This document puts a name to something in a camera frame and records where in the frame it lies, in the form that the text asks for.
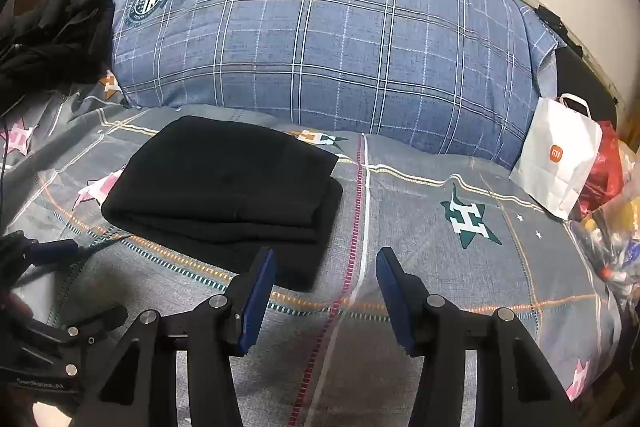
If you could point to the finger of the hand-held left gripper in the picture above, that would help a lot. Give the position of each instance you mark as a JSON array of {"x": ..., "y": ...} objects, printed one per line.
[
  {"x": 52, "y": 251},
  {"x": 95, "y": 322}
]

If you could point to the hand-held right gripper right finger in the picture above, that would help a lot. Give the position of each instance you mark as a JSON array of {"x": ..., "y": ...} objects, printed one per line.
[{"x": 395, "y": 302}]

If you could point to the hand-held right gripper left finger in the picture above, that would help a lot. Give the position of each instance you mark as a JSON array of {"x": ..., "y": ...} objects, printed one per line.
[{"x": 257, "y": 297}]

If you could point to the black pants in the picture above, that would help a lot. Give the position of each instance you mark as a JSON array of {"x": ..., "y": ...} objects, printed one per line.
[{"x": 225, "y": 187}]

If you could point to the grey printed bedsheet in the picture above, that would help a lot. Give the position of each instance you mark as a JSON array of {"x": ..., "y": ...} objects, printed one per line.
[{"x": 450, "y": 282}]

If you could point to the white paper bag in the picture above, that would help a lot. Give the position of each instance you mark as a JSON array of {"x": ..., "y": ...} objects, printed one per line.
[{"x": 555, "y": 167}]

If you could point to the clear plastic bag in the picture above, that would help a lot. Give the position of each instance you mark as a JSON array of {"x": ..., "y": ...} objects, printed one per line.
[{"x": 615, "y": 247}]

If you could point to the red plastic bag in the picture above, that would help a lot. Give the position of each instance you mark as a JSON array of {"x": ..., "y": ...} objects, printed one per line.
[{"x": 605, "y": 177}]

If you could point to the blue plaid pillow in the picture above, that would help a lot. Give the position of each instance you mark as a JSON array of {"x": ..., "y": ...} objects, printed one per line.
[{"x": 325, "y": 32}]

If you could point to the black bag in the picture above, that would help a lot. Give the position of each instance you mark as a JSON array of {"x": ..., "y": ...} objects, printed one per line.
[{"x": 580, "y": 77}]

